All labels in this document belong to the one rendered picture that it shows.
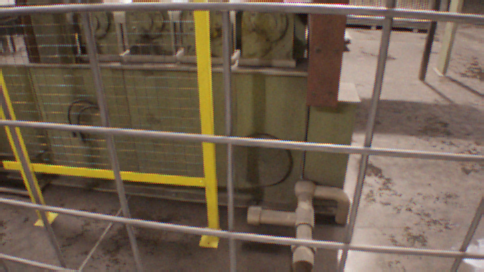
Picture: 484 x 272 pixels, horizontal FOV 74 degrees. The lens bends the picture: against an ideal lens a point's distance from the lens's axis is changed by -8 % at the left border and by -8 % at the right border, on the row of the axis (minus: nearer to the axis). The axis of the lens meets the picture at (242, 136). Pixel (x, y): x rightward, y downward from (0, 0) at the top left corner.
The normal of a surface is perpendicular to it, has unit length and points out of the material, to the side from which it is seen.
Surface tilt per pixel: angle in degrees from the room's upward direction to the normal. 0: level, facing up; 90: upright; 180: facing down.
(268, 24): 90
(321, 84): 90
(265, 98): 90
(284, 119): 90
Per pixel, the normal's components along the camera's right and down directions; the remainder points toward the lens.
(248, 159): -0.20, 0.46
